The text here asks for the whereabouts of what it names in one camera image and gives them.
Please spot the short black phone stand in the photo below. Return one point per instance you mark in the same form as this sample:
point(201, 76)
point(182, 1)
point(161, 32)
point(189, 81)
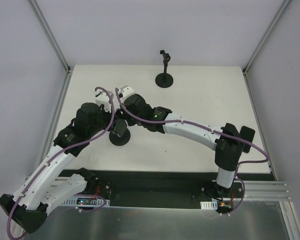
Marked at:
point(119, 140)

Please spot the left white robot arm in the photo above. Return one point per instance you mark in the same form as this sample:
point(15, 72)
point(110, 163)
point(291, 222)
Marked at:
point(32, 203)

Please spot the right white cable duct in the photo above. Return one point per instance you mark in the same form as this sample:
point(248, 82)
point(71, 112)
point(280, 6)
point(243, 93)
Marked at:
point(209, 205)

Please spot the white cable duct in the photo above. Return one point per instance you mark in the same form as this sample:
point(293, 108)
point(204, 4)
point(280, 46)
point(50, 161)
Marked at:
point(209, 205)
point(84, 202)

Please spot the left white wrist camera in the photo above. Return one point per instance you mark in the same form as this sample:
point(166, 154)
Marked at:
point(101, 98)

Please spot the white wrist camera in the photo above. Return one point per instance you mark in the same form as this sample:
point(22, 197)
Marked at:
point(124, 92)
point(101, 98)

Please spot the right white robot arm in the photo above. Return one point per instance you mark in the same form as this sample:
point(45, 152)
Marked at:
point(162, 120)

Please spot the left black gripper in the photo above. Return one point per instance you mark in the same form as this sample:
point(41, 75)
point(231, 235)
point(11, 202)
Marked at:
point(110, 119)

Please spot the black smartphone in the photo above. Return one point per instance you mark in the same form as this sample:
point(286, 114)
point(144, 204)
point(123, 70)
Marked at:
point(120, 127)
point(247, 134)

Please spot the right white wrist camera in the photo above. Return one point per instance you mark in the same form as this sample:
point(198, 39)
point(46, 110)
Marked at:
point(124, 92)

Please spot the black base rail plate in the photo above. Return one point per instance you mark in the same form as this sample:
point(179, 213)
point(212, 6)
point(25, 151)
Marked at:
point(169, 190)

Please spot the right aluminium frame post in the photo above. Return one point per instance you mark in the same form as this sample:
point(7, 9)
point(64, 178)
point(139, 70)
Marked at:
point(267, 34)

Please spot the left white cable duct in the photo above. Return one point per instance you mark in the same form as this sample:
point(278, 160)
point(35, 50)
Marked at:
point(84, 202)

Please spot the left aluminium frame post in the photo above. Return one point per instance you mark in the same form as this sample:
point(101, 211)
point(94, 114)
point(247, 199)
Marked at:
point(49, 34)

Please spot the tall black phone stand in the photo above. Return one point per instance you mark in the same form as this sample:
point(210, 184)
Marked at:
point(164, 79)

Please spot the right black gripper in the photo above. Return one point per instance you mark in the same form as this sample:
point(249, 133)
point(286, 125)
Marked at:
point(125, 110)

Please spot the aluminium frame post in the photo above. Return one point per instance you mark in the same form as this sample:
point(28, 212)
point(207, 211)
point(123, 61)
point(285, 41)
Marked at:
point(49, 34)
point(267, 34)

